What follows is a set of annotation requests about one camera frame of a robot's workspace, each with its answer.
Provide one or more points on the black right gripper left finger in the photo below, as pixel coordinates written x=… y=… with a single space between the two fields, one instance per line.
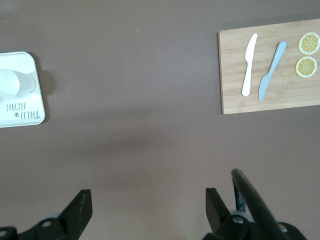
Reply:
x=72 y=220

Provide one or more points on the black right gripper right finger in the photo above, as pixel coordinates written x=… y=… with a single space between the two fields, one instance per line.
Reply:
x=220 y=220

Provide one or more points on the white plastic cup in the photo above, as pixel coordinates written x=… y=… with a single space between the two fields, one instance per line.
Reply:
x=10 y=83

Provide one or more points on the bamboo cutting board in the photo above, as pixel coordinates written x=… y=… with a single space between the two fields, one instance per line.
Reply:
x=282 y=100

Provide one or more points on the brown table cover mat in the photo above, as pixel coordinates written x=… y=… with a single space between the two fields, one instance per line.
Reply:
x=137 y=100

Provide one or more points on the grey plastic knife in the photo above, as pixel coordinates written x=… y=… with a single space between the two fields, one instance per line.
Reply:
x=265 y=85

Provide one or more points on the white plastic knife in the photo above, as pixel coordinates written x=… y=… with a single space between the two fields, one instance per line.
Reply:
x=248 y=67

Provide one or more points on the white tray with bear print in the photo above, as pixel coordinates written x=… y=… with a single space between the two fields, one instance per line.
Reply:
x=22 y=58

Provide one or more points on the yellow lemon slice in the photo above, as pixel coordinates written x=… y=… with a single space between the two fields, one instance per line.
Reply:
x=306 y=67
x=310 y=43

